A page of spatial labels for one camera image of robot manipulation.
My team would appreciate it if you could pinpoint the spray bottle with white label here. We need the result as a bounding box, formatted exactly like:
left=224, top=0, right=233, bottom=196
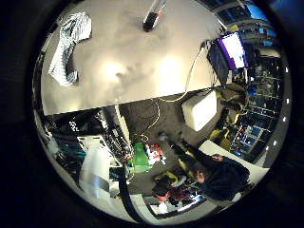
left=142, top=0, right=169, bottom=33

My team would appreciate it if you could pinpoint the grey and white striped cloth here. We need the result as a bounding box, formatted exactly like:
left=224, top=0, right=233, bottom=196
left=47, top=11, right=93, bottom=87

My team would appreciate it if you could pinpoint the red and white object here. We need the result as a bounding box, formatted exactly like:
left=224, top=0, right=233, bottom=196
left=144, top=143, right=167, bottom=166

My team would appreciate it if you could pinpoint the green object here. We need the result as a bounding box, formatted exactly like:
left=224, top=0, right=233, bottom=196
left=130, top=142, right=154, bottom=174

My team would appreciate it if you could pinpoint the white box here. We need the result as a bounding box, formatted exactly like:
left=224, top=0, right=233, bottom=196
left=180, top=90, right=219, bottom=133

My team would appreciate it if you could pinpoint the yellow-green chair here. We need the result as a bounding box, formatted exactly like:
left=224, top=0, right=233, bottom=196
left=209, top=125, right=233, bottom=151

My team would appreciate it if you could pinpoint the person in dark clothes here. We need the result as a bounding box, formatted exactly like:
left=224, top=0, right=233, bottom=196
left=170, top=139, right=252, bottom=202

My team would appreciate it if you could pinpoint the computer monitor with lit screen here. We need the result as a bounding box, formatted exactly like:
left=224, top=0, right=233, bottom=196
left=206, top=30, right=250, bottom=87

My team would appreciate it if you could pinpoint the dark storage shelf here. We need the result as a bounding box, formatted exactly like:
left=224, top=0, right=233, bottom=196
left=230, top=55, right=287, bottom=161

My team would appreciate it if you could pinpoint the white cable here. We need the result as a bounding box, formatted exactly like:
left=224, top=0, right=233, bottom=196
left=157, top=44, right=207, bottom=104

